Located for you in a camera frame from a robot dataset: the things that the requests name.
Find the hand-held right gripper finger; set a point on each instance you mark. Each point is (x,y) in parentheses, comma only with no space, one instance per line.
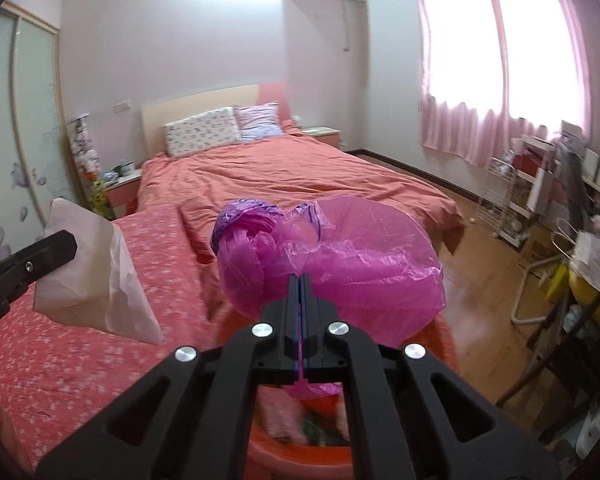
(306,320)
(294,320)

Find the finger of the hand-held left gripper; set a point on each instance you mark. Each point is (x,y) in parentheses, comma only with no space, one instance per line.
(35,262)

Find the cream plastic bag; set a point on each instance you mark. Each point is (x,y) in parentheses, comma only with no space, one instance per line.
(90,280)

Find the magenta plastic bag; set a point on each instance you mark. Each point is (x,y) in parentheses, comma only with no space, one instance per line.
(370,260)

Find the purple plastic bag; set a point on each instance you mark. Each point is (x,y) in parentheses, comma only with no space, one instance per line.
(235,217)

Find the green plastic bag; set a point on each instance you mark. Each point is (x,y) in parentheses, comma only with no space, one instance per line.
(316,430)

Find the pink nightstand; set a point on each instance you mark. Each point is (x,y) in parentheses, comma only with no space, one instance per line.
(122,195)
(322,137)

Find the clear tube of plush toys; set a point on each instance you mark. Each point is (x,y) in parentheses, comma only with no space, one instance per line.
(87,160)

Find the dark mug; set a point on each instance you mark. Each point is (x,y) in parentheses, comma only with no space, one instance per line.
(116,169)

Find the flower print sliding wardrobe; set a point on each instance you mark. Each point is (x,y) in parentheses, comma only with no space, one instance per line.
(25,135)

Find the red floral blanket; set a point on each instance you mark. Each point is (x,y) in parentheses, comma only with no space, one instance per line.
(80,385)

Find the white mug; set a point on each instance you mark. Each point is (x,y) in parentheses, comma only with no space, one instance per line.
(128,168)

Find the pink striped pillow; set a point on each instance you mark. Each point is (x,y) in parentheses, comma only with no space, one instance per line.
(257,120)

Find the white floral pillow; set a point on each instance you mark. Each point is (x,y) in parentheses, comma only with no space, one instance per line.
(200,132)

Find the pink cushion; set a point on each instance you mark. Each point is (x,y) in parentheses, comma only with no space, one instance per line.
(275,100)

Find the beige wooden headboard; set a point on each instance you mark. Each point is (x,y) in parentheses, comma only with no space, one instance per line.
(190,102)

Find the pink curtain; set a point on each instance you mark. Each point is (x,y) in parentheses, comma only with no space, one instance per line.
(460,120)

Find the yellow basin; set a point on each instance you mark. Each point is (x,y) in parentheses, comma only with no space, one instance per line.
(587,290)

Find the white wall switch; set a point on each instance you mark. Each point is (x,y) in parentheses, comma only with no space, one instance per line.
(122,107)

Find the white metal chair frame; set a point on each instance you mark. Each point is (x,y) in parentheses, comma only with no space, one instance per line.
(520,290)

